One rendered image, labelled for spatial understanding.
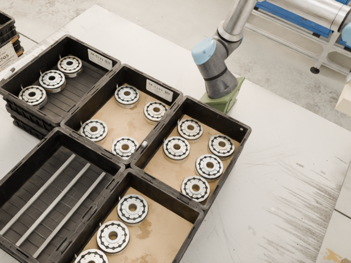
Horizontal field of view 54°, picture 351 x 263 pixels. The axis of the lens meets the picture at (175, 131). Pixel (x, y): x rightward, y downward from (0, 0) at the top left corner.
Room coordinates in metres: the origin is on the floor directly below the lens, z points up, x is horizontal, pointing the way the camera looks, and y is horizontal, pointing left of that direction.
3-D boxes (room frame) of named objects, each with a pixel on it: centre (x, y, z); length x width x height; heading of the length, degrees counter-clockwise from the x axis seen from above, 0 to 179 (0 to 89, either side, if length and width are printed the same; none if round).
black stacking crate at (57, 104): (0.92, 0.48, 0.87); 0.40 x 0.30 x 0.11; 159
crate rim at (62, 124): (0.81, 0.20, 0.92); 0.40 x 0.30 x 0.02; 159
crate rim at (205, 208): (0.70, -0.08, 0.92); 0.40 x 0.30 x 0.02; 159
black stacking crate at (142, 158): (0.70, -0.08, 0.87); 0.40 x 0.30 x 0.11; 159
